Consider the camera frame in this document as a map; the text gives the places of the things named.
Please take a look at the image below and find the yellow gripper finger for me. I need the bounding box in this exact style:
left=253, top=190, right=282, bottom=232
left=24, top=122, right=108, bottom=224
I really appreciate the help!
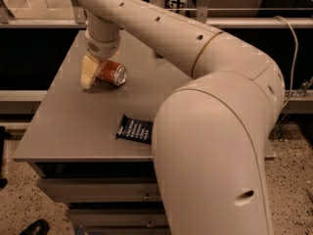
left=80, top=55, right=103, bottom=89

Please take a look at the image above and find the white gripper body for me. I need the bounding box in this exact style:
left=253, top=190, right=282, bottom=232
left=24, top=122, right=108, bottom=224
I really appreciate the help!
left=85, top=30, right=120, bottom=60

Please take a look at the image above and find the red coke can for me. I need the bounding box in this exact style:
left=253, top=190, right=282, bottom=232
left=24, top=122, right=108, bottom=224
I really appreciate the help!
left=97, top=60, right=127, bottom=86

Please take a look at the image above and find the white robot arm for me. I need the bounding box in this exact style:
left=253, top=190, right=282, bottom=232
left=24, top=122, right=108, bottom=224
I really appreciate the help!
left=78, top=0, right=285, bottom=235

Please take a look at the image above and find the metal railing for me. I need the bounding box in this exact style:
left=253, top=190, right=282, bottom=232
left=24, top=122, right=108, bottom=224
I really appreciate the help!
left=0, top=0, right=313, bottom=28

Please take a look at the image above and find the dark blue snack bar wrapper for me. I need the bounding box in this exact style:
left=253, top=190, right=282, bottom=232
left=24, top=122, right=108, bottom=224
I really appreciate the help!
left=115, top=115, right=154, bottom=144

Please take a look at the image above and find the grey drawer cabinet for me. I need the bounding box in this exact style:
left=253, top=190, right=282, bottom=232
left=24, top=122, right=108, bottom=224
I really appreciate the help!
left=12, top=28, right=276, bottom=235

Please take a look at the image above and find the upper grey drawer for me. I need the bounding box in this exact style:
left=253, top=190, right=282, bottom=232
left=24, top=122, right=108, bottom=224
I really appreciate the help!
left=37, top=178, right=161, bottom=204

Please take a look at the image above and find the grey drawer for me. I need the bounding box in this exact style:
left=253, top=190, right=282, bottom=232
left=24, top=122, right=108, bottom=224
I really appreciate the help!
left=37, top=178, right=161, bottom=204
left=66, top=209, right=168, bottom=228

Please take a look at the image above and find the lower grey drawer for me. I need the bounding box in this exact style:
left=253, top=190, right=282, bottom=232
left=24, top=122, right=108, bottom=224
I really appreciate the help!
left=66, top=209, right=168, bottom=228

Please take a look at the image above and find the black shoe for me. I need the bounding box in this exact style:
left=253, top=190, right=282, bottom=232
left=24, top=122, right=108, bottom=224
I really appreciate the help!
left=19, top=218, right=50, bottom=235

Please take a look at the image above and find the white cable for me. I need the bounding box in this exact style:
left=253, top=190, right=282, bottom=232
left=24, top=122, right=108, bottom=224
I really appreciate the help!
left=273, top=15, right=299, bottom=110

